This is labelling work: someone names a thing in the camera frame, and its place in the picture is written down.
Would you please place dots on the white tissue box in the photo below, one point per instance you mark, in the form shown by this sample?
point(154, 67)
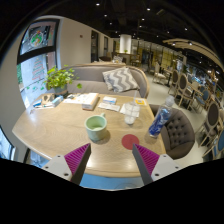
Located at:
point(90, 101)

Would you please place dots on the white paper napkin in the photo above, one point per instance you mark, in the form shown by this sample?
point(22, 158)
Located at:
point(122, 110)

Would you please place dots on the group of dining chairs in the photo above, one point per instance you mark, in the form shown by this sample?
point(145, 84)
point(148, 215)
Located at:
point(182, 83)

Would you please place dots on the flat round red coaster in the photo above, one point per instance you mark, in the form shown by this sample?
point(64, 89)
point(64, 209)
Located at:
point(128, 142)

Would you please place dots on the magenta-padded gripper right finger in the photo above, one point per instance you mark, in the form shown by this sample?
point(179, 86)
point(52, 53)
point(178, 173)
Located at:
point(156, 166)

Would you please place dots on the grey curved sofa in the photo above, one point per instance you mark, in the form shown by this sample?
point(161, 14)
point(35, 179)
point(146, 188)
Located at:
point(88, 76)

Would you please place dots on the green potted plant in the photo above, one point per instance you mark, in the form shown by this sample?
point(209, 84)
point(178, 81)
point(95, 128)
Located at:
point(58, 78)

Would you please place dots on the blue white small box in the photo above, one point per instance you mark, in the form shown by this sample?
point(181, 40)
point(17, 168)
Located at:
point(56, 101)

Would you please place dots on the clear blue-labelled water bottle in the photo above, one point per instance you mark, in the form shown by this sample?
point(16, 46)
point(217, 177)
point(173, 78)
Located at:
point(160, 120)

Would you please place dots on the colourful window poster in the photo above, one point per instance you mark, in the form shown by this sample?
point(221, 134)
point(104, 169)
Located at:
point(38, 37)

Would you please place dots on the pale green mug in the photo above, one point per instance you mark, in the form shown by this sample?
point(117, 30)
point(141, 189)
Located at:
point(95, 129)

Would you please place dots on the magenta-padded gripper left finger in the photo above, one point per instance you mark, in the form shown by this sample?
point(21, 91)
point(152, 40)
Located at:
point(68, 166)

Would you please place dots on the dark grey tufted armchair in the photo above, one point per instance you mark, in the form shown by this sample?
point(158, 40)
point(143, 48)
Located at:
point(178, 133)

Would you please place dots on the small blue white packet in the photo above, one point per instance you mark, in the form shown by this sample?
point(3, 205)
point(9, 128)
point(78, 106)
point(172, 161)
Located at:
point(109, 100)

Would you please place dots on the white round column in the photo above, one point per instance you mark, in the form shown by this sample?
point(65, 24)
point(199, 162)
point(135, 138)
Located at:
point(125, 43)

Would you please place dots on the group of ceiling lights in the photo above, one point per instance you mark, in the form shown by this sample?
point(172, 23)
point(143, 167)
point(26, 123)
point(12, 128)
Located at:
point(148, 9)

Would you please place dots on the grey white chevron cushion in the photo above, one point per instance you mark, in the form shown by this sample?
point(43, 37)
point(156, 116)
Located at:
point(120, 80)

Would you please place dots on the small yellow card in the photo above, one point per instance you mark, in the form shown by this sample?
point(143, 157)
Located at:
point(140, 102)

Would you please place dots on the white printed leaflet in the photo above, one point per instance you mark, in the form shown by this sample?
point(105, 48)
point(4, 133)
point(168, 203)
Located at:
point(108, 106)

